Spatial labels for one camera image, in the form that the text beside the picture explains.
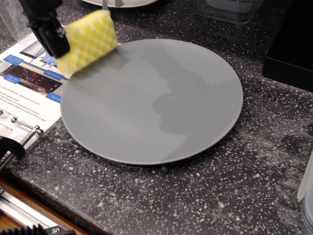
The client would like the laminated instruction sheet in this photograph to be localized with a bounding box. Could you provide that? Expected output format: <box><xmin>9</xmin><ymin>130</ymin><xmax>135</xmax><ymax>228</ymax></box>
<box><xmin>0</xmin><ymin>41</ymin><xmax>72</xmax><ymax>142</ymax></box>

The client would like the translucent plastic container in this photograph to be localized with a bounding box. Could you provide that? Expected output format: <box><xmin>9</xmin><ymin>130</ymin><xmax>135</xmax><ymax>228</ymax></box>
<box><xmin>297</xmin><ymin>153</ymin><xmax>313</xmax><ymax>235</ymax></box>

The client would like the black base bracket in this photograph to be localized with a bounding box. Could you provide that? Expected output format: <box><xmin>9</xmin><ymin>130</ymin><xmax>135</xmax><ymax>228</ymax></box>
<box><xmin>0</xmin><ymin>225</ymin><xmax>76</xmax><ymax>235</ymax></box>

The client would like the metal screw clamp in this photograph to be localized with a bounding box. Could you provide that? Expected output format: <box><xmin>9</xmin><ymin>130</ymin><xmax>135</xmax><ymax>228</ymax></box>
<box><xmin>0</xmin><ymin>117</ymin><xmax>45</xmax><ymax>171</ymax></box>

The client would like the aluminium rail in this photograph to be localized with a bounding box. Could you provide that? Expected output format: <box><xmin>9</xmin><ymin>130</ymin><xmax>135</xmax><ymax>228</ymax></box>
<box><xmin>0</xmin><ymin>189</ymin><xmax>58</xmax><ymax>229</ymax></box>

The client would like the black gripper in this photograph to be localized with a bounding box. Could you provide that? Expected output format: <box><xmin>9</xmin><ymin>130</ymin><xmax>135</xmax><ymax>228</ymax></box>
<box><xmin>19</xmin><ymin>0</ymin><xmax>70</xmax><ymax>58</ymax></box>

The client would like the clear plastic bag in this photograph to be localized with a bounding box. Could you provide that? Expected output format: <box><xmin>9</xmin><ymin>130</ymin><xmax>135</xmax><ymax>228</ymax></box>
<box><xmin>0</xmin><ymin>0</ymin><xmax>38</xmax><ymax>43</ymax></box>

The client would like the grey round plate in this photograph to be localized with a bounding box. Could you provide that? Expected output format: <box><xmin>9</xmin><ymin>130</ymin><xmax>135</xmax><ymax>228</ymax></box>
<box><xmin>61</xmin><ymin>39</ymin><xmax>243</xmax><ymax>165</ymax></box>

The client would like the black tray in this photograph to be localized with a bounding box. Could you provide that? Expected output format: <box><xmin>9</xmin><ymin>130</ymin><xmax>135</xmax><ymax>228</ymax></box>
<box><xmin>262</xmin><ymin>0</ymin><xmax>313</xmax><ymax>92</ymax></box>

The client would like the white plate with cutlery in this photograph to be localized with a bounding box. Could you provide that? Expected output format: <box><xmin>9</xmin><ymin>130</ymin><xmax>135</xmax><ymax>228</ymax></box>
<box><xmin>84</xmin><ymin>0</ymin><xmax>157</xmax><ymax>8</ymax></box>

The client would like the clear glass container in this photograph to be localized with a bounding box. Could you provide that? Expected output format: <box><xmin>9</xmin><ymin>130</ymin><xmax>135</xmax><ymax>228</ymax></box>
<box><xmin>195</xmin><ymin>0</ymin><xmax>264</xmax><ymax>25</ymax></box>

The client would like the yellow foam sponge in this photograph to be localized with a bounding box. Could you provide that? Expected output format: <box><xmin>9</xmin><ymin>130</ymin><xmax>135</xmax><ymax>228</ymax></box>
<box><xmin>55</xmin><ymin>10</ymin><xmax>118</xmax><ymax>73</ymax></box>

